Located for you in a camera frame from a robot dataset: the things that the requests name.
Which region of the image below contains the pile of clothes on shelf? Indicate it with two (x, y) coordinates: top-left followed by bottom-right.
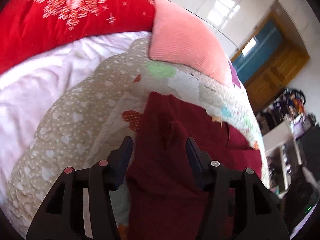
(256, 88), (316, 135)

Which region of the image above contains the pink ribbed pillow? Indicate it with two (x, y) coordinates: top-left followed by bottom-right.
(149, 0), (233, 86)

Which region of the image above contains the patchwork quilted bedspread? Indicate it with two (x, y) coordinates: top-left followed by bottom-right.
(1, 37), (265, 237)

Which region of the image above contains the white bed sheet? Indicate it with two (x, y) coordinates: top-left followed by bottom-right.
(1, 31), (151, 202)

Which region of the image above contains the teal glass door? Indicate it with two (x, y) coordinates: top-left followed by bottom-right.
(232, 20), (283, 83)

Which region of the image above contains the white shelf unit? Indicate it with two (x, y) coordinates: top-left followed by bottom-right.
(263, 114), (319, 194)

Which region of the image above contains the wooden door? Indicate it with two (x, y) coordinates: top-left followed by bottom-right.
(244, 41), (310, 113)

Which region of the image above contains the dark red knit sweater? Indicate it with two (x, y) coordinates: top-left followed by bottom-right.
(126, 92), (262, 239)

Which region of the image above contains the red floral comforter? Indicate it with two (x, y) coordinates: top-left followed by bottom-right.
(1, 0), (155, 73)

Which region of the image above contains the purple folded cloth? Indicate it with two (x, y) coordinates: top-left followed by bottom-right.
(228, 60), (241, 89)

